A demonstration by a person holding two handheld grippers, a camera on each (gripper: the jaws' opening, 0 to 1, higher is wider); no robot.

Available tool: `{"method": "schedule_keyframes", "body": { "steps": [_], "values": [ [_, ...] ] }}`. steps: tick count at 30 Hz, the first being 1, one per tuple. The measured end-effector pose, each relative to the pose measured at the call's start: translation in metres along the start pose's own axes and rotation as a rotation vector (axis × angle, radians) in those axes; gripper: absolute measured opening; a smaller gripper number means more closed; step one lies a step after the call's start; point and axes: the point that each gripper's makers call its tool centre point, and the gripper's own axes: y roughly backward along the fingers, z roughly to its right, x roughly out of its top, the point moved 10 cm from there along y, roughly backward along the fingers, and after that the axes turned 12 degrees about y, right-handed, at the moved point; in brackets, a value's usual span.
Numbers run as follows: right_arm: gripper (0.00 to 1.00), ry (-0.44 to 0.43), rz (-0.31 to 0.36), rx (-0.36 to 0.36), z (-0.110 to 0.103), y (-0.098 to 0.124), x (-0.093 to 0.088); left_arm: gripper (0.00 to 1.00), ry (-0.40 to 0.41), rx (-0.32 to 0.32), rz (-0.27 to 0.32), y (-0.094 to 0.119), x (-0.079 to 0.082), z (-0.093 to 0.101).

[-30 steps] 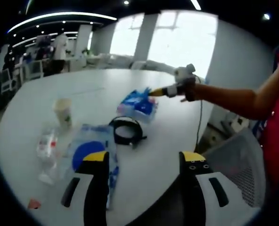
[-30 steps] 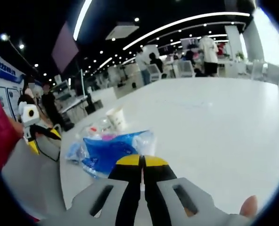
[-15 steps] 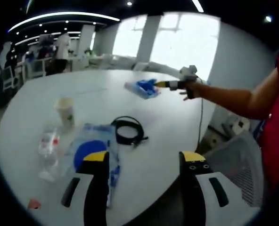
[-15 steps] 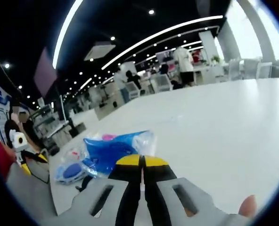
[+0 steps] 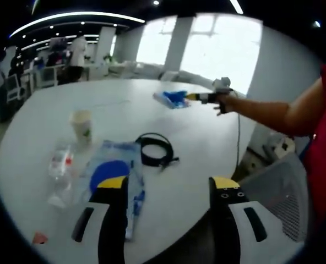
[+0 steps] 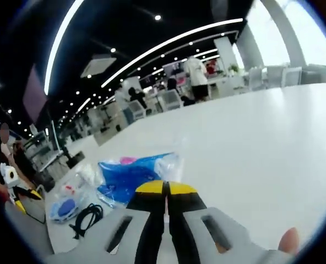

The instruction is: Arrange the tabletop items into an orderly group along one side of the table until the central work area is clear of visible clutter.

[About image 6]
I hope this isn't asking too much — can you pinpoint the person's right hand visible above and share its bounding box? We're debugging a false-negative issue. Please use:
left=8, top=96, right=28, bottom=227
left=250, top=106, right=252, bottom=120
left=278, top=227, right=301, bottom=256

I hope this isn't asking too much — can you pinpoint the clear bag with white item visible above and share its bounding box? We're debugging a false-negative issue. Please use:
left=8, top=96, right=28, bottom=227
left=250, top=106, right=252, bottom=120
left=74, top=163, right=105, bottom=190

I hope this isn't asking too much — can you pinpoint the person's grey garment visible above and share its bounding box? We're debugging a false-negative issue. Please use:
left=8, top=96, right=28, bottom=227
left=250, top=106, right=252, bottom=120
left=5, top=200, right=54, bottom=260

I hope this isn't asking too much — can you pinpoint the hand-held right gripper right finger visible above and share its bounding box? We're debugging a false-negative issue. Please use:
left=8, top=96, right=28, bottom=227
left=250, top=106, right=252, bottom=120
left=167, top=180, right=293, bottom=264

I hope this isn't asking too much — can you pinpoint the clear bottle with red label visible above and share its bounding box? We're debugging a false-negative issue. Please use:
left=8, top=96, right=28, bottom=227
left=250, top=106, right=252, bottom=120
left=54, top=181, right=84, bottom=203

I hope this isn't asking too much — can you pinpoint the clear packet with blue pad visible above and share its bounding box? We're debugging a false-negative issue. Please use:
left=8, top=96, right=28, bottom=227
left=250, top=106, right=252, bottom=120
left=49, top=196, right=80, bottom=224

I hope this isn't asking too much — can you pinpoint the curved ceiling light strip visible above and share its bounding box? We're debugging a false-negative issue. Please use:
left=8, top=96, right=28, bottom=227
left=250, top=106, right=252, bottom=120
left=100, top=18, right=244, bottom=89

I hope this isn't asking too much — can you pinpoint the large bright window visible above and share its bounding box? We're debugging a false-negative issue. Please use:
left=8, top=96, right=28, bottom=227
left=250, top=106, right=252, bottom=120
left=282, top=0, right=326, bottom=70

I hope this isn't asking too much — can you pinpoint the long ceiling light strip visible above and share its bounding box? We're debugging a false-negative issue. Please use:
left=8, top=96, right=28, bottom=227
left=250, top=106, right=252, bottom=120
left=44, top=0, right=86, bottom=96

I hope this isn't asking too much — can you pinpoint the black cable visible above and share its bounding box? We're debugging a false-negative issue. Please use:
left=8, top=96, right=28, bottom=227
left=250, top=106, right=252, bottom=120
left=68, top=202, right=104, bottom=239

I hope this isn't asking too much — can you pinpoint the blue plastic packet item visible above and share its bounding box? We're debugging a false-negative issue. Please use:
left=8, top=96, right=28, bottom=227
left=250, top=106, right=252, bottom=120
left=96, top=152, right=186, bottom=212

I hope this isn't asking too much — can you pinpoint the purple hanging panel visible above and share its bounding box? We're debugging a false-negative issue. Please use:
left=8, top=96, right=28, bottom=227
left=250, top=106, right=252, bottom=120
left=21, top=64, right=48, bottom=124

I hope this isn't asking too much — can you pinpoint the narrow bright window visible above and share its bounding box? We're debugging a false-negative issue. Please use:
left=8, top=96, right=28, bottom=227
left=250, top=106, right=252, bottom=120
left=245, top=5, right=292, bottom=69

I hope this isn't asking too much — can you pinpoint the ceiling air conditioner vent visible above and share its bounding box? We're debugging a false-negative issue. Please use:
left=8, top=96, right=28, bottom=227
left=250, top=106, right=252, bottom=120
left=79, top=53, right=117, bottom=80

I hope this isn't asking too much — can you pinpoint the white tabletop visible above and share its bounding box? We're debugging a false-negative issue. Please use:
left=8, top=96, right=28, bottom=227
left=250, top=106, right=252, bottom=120
left=46, top=82, right=326, bottom=255

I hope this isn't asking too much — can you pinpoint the white office chair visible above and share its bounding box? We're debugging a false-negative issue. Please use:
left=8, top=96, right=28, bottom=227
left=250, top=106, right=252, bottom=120
left=162, top=89, right=184, bottom=112
left=129, top=100, right=147, bottom=121

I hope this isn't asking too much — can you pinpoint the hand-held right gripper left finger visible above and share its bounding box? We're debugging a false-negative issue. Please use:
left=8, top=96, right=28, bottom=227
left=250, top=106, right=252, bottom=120
left=46, top=180, right=167, bottom=264

